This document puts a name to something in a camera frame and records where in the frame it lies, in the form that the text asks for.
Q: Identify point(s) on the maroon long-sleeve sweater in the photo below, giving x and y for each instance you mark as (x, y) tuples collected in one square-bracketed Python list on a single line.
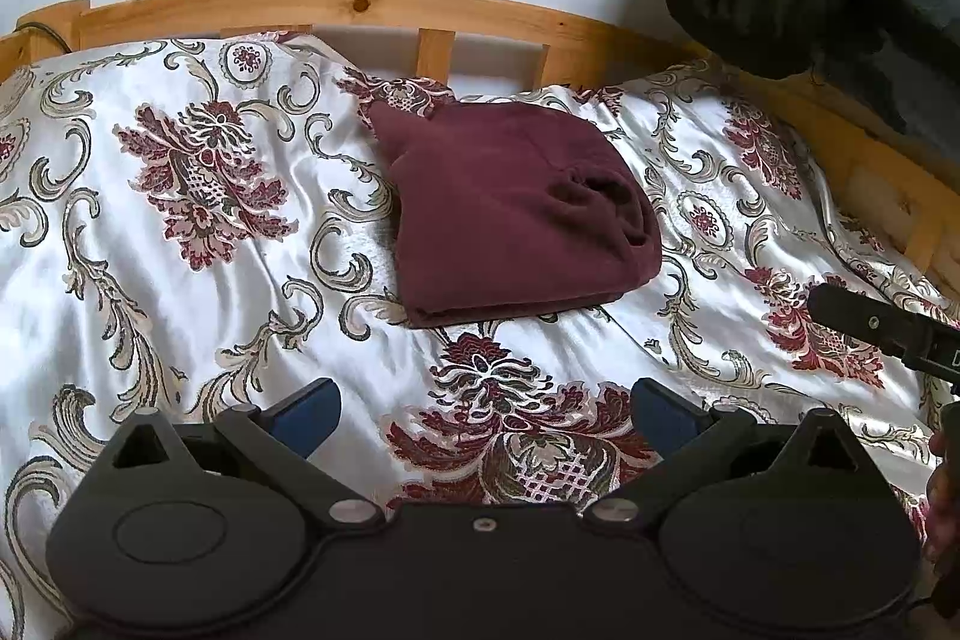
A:
[(510, 212)]

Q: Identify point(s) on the person's right hand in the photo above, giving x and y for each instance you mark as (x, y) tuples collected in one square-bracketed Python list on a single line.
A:
[(945, 520)]

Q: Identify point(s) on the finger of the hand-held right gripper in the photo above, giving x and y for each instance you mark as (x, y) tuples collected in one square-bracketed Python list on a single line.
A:
[(855, 314)]

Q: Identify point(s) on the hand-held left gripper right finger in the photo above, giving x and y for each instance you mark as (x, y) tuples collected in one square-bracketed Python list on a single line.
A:
[(660, 416)]

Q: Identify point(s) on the wooden bed frame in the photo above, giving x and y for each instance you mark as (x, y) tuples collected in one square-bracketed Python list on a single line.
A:
[(285, 6)]

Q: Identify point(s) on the floral satin bedspread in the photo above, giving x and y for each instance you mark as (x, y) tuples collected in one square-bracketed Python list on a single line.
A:
[(300, 280)]

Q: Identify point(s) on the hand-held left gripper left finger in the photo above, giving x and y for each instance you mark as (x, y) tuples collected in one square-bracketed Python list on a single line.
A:
[(307, 419)]

